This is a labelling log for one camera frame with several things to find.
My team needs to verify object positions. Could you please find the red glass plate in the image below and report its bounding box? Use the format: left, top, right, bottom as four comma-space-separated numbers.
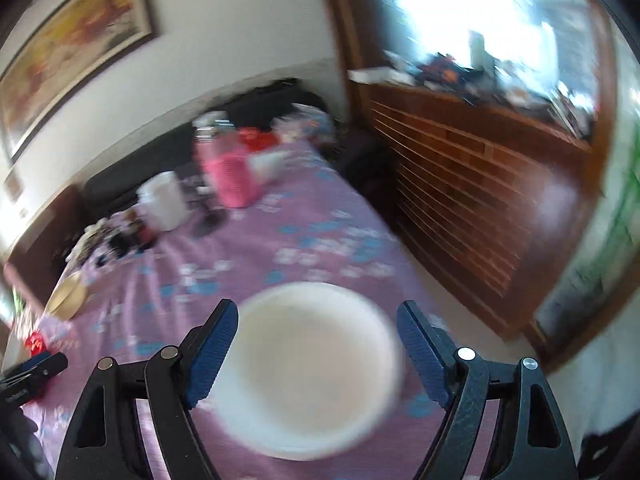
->
24, 330, 48, 356

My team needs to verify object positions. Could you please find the large white bowl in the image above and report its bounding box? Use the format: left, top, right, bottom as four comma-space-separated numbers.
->
208, 282, 404, 462

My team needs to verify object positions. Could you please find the maroon armchair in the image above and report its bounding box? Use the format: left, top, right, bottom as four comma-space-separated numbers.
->
3, 184, 89, 312

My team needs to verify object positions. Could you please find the purple floral tablecloth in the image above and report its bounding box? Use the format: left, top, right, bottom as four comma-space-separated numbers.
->
25, 142, 442, 479

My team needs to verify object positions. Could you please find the black tin can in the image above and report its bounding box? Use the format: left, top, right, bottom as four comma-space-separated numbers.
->
107, 231, 132, 259

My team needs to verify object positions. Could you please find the dark jar with cork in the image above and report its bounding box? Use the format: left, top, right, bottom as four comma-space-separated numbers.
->
125, 208, 157, 252

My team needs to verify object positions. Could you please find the white plastic jar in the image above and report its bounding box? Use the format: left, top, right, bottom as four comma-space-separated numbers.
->
137, 171, 191, 232

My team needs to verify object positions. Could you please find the black phone stand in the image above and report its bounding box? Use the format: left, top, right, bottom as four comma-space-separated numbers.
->
193, 185, 226, 238

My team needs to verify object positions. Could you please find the wooden radiator cabinet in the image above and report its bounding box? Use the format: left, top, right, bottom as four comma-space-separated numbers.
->
349, 79, 606, 339

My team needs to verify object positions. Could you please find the pink knitted thermos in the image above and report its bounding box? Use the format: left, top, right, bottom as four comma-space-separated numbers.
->
195, 124, 258, 209

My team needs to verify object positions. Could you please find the red plastic bag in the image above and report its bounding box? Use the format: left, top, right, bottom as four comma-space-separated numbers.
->
239, 127, 279, 153

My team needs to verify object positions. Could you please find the black sofa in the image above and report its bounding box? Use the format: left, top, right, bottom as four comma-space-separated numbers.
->
82, 78, 329, 217

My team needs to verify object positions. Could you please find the framed wall painting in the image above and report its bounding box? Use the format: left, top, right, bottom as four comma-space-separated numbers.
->
1, 0, 155, 162

